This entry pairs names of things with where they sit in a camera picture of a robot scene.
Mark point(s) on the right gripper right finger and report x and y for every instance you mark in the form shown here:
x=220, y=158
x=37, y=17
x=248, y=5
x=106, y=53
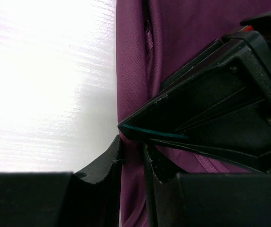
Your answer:
x=176, y=198

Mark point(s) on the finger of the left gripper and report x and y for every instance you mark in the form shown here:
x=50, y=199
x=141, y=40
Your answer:
x=210, y=99
x=257, y=163

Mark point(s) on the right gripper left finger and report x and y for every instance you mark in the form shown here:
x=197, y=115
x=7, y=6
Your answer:
x=87, y=198

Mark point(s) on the purple cloth napkin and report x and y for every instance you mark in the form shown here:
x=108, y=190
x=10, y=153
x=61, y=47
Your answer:
x=154, y=38

